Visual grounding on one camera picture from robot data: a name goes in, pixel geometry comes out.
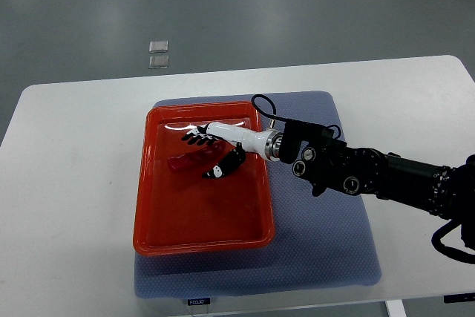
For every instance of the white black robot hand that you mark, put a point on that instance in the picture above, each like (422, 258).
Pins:
(264, 143)

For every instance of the upper floor socket plate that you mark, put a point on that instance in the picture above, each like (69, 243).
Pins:
(158, 46)

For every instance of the red pepper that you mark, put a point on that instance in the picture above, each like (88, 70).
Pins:
(195, 159)

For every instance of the blue-grey mesh mat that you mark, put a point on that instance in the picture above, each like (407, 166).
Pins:
(319, 242)

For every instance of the red plastic tray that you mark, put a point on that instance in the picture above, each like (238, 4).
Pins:
(182, 212)

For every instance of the dark label right edge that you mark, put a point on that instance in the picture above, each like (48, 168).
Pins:
(459, 298)

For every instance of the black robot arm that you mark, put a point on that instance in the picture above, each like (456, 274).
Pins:
(318, 155)

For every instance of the white table leg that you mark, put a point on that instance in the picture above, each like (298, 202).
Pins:
(395, 308)

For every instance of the black table label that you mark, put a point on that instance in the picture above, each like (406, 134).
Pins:
(198, 301)

